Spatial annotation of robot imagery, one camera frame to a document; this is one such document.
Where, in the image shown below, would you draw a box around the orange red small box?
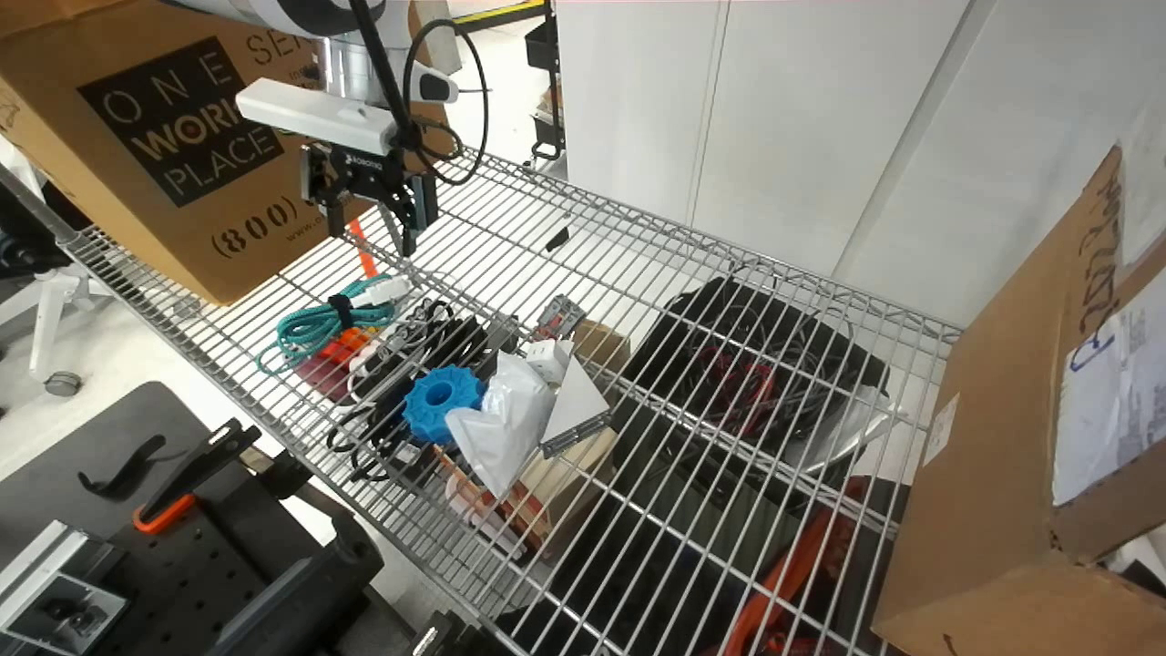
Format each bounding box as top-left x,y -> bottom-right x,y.
294,329 -> 367,405

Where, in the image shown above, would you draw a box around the brown cardboard box right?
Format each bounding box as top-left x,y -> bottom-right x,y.
875,155 -> 1166,656

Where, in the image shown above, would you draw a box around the orange tool below shelf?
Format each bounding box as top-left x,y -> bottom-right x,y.
717,476 -> 903,656

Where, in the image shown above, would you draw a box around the orange pen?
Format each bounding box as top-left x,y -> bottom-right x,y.
345,219 -> 381,281

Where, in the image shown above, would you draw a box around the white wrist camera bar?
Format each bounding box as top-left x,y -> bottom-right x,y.
237,77 -> 396,157

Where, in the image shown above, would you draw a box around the silver wire shelf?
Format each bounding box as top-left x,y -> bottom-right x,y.
68,162 -> 959,656

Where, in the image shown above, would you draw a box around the black perforated workbench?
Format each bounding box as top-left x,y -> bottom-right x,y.
0,384 -> 413,656

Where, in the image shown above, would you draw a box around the large printed cardboard box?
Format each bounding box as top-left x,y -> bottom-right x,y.
0,0 -> 455,311

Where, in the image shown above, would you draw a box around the black scissors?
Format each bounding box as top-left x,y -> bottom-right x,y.
326,401 -> 423,480

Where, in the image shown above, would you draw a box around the grey white cardboard piece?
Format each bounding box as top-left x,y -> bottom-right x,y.
541,362 -> 608,455

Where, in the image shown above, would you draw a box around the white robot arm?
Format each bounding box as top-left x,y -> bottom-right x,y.
170,0 -> 438,255

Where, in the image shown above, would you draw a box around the wooden block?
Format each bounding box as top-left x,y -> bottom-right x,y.
518,430 -> 617,541

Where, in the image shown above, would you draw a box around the black storage bin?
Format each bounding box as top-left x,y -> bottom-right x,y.
614,274 -> 898,476

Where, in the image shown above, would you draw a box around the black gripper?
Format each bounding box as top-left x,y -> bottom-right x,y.
304,144 -> 438,255

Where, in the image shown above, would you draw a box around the teal cable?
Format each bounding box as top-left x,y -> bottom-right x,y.
254,278 -> 405,376

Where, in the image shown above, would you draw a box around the white plastic bag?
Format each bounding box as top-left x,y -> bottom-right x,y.
446,338 -> 574,496

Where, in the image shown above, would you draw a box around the orange handled clamp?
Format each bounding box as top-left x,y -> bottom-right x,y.
130,421 -> 260,535

